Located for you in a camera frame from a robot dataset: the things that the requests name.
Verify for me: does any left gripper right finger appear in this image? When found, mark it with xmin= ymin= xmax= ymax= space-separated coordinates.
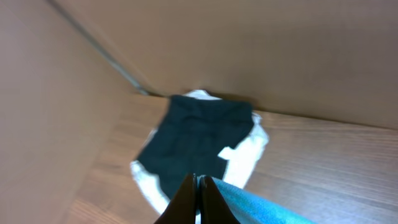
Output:
xmin=198 ymin=176 xmax=239 ymax=224

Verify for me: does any light blue printed t-shirt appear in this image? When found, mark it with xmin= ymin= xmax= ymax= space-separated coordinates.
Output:
xmin=213 ymin=178 xmax=313 ymax=224

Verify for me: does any folded black garment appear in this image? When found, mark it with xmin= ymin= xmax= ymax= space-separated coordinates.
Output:
xmin=137 ymin=95 xmax=254 ymax=198

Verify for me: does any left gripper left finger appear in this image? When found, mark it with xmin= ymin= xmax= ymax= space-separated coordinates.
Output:
xmin=154 ymin=174 xmax=197 ymax=224

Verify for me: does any folded beige garment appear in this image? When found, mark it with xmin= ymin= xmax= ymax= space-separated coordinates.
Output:
xmin=130 ymin=90 xmax=269 ymax=213

